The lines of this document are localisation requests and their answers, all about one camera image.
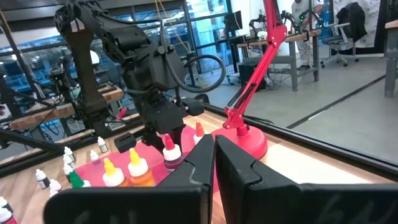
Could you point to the white dome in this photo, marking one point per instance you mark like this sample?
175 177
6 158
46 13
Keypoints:
94 57

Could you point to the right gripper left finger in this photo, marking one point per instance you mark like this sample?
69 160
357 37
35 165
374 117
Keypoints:
140 205

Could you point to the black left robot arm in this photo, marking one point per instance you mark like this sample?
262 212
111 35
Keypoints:
87 62

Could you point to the pink translucent plastic bin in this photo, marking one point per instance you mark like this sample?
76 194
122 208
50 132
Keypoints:
121 155

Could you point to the wooden bench black frame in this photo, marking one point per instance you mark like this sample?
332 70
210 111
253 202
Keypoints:
46 115

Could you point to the gray office chair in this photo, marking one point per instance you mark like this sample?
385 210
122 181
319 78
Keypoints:
337 40

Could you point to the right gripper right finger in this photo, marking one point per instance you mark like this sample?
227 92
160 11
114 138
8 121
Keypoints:
280 205

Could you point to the large bottle yellow cap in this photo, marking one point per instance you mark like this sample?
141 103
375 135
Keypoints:
140 169
112 175

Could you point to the small white-capped dropper bottle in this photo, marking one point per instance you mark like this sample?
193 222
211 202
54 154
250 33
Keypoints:
66 170
41 179
102 144
94 156
7 217
69 153
55 186
67 161
4 203

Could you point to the black metal table frame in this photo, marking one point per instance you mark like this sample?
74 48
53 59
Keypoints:
311 143

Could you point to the red desk lamp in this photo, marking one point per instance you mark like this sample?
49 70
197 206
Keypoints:
248 140

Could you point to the large bottle green cap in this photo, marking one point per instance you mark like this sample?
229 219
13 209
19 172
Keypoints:
76 180

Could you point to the black jacket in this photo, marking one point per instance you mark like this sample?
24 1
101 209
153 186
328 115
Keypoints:
351 18

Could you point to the black computer tower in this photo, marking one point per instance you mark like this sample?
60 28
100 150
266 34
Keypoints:
245 73

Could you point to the black monitor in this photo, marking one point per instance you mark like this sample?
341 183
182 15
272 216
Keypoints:
233 20

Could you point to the person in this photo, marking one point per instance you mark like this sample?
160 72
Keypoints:
303 34

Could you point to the large bottle dark red cap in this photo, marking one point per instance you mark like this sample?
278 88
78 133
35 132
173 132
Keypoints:
171 152

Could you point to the wooden workbench gray legs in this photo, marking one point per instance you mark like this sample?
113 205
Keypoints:
292 37

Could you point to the large bottle orange-red cap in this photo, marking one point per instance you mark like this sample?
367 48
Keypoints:
199 132

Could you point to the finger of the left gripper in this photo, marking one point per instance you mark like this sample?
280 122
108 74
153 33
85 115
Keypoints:
124 142
192 106

